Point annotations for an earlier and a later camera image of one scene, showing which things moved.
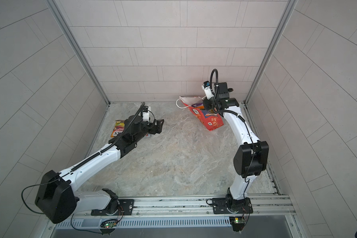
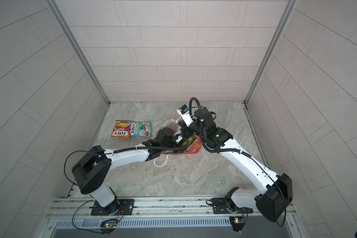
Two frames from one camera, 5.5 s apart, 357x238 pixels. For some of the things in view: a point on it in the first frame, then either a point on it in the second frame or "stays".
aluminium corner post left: [60, 16] stays
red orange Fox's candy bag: [119, 128] stays
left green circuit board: [109, 225] stays
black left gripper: [158, 130] to [179, 145]
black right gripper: [208, 105] to [187, 134]
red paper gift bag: [209, 118] to [193, 148]
